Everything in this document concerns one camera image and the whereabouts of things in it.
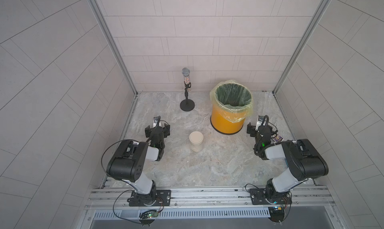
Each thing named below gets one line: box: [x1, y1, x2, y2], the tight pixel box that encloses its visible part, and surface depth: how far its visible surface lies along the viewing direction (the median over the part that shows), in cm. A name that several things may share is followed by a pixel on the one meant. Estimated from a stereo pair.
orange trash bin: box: [209, 80, 254, 135], surface depth 87 cm
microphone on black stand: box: [180, 67, 196, 112], surface depth 101 cm
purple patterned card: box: [274, 133, 284, 143], surface depth 91 cm
